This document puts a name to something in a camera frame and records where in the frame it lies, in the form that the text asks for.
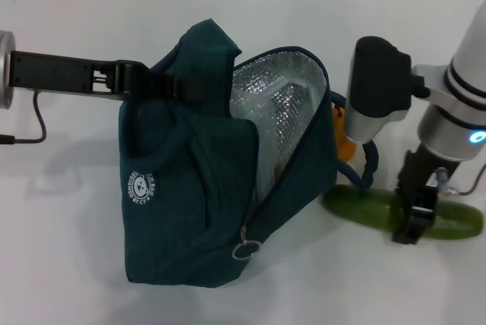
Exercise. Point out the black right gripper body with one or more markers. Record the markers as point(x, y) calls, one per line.
point(421, 165)

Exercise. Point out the teal insulated lunch bag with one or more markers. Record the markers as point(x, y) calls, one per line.
point(182, 207)

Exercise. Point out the orange pear fruit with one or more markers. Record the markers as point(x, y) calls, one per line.
point(347, 150)

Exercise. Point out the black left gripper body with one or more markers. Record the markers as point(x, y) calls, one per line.
point(49, 72)

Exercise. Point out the green cucumber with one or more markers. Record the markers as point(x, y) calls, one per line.
point(360, 207)

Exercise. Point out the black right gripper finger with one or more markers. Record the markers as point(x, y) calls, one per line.
point(403, 203)
point(419, 215)

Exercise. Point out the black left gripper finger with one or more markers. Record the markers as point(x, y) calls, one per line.
point(152, 82)

